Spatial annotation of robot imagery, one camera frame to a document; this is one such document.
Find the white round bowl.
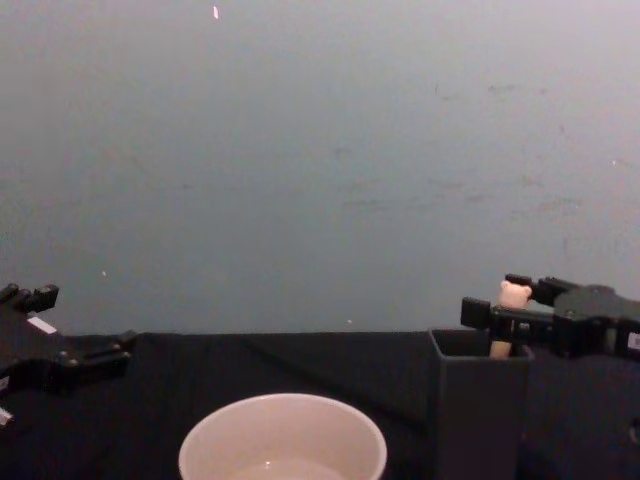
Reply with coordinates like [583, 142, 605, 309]
[178, 392, 389, 480]

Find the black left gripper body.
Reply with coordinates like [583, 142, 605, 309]
[0, 301, 70, 390]

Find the black table cloth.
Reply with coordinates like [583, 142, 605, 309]
[0, 328, 640, 480]

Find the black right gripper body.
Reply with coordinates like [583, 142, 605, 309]
[551, 283, 640, 360]

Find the cream bear-headed stick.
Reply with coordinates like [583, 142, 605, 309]
[491, 279, 534, 361]

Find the dark grey rectangular holder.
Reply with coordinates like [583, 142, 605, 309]
[428, 327, 536, 480]

